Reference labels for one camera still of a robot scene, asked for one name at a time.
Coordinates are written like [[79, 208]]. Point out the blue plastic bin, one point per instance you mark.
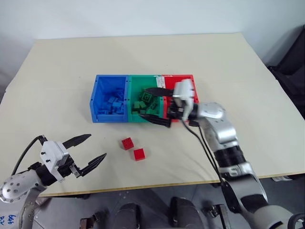
[[96, 105]]

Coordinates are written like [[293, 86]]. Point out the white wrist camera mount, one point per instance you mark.
[[53, 152], [183, 91]]

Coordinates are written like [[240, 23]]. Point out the dark metal bracket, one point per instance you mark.
[[94, 220], [220, 215]]

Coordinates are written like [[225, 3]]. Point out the white label sticker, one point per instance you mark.
[[160, 81]]

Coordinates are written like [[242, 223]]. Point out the dark rounded shape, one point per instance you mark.
[[128, 215], [186, 213]]

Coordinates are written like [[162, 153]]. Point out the large green toy block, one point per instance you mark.
[[146, 97]]

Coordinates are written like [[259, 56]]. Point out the red toy block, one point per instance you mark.
[[139, 155], [127, 143]]

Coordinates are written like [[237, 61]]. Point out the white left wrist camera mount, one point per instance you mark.
[[53, 152]]

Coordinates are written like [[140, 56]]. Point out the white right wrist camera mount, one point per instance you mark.
[[183, 91]]

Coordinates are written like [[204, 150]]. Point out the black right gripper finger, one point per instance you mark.
[[158, 121], [159, 91]]

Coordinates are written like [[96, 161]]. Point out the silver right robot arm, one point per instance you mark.
[[224, 133]]

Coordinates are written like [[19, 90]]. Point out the blue toy block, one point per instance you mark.
[[116, 107], [110, 99], [103, 112], [119, 93]]

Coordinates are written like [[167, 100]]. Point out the red plastic bin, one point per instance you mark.
[[170, 82]]

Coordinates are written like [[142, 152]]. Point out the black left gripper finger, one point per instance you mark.
[[76, 140], [93, 163]]

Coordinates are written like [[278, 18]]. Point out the black round wheel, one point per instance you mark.
[[297, 221]]

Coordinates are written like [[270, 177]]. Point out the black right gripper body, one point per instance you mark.
[[174, 112]]

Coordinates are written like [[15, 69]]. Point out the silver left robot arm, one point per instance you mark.
[[16, 186]]

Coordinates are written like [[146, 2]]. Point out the small green toy block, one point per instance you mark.
[[155, 100], [143, 104], [135, 112], [152, 109], [137, 105]]

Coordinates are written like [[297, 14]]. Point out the green plastic bin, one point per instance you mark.
[[138, 82]]

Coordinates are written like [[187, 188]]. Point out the black fabric chair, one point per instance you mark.
[[290, 71]]

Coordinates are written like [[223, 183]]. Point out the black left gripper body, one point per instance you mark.
[[68, 168]]

